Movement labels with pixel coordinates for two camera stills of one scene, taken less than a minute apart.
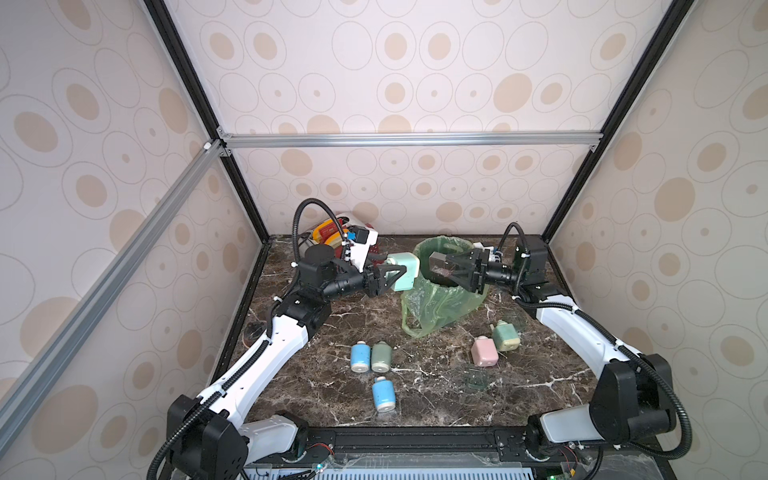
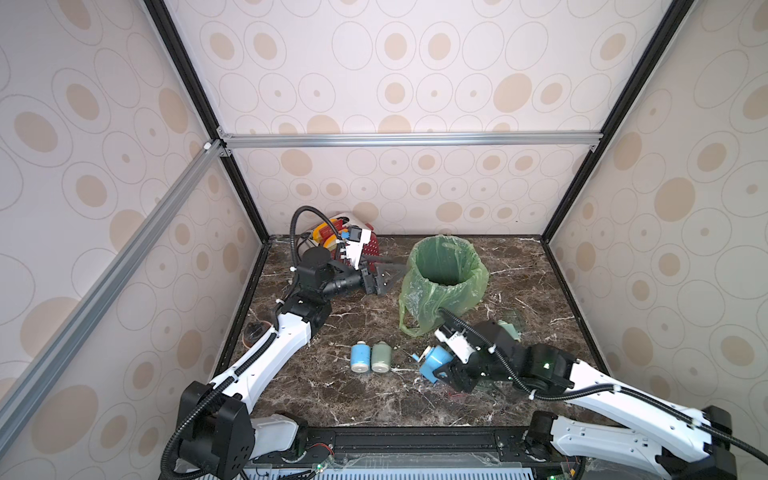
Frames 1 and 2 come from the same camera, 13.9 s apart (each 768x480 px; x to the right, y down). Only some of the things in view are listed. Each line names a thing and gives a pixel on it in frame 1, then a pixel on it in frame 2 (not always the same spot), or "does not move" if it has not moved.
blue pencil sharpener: x=384 y=394 to x=431 y=358
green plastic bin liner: x=435 y=300 does not move
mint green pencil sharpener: x=506 y=336 does not move
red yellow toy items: x=329 y=233 does not move
